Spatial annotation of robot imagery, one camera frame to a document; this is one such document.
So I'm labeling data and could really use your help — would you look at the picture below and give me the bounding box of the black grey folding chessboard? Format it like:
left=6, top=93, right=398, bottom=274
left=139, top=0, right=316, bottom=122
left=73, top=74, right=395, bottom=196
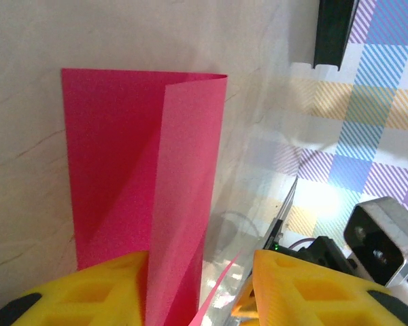
left=313, top=0, right=358, bottom=71

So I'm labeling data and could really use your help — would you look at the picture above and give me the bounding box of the pink square paper sheet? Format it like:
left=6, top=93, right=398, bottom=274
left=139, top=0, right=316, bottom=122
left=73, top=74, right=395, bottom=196
left=61, top=67, right=242, bottom=326

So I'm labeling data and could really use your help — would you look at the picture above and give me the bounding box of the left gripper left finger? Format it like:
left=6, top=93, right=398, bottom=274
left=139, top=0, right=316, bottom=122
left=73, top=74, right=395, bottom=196
left=0, top=250, right=148, bottom=326

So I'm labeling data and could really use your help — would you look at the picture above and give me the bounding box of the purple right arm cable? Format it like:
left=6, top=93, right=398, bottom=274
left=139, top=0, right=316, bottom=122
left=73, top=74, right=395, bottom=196
left=288, top=239, right=317, bottom=251

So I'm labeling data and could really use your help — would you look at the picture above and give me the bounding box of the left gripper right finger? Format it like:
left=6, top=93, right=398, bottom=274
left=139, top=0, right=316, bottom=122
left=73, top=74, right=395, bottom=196
left=231, top=249, right=408, bottom=326

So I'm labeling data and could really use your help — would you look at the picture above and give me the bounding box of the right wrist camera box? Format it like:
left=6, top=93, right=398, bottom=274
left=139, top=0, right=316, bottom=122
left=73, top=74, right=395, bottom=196
left=343, top=196, right=408, bottom=289

